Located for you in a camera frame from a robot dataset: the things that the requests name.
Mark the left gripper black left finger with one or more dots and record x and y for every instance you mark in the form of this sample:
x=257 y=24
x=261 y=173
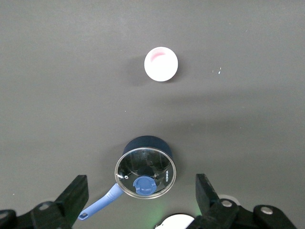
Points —
x=59 y=212

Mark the pink plastic cup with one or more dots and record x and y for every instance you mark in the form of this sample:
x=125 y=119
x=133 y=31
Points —
x=161 y=64

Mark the glass lid with blue knob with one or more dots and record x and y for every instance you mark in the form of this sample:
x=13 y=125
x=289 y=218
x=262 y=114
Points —
x=144 y=187

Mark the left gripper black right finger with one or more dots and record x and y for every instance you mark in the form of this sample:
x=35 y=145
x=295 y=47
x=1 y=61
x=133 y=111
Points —
x=214 y=214

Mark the dark grey table mat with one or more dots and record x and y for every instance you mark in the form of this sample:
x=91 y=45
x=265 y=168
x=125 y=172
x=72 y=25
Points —
x=71 y=71

